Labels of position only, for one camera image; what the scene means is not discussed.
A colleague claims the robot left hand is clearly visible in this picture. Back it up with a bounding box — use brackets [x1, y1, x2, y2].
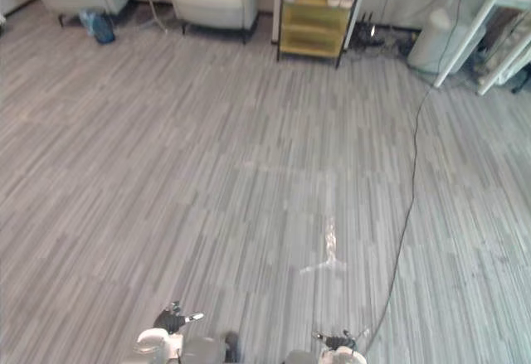
[152, 300, 205, 335]

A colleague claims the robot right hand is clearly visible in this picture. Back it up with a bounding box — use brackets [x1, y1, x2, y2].
[311, 328, 358, 350]

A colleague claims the blue plastic bag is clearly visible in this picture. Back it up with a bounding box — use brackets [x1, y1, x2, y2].
[78, 8, 116, 46]

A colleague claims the black power strip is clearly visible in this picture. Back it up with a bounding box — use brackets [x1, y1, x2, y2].
[351, 12, 417, 55]

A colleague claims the white cylindrical bin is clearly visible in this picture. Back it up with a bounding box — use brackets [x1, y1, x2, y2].
[407, 7, 486, 75]

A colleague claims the long black cable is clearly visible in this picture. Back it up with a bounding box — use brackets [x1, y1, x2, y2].
[359, 0, 473, 350]

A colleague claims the yellow shelf with black frame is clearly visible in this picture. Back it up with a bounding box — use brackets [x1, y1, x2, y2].
[275, 0, 368, 70]

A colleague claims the white frame table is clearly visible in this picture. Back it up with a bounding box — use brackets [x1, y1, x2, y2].
[432, 0, 531, 96]

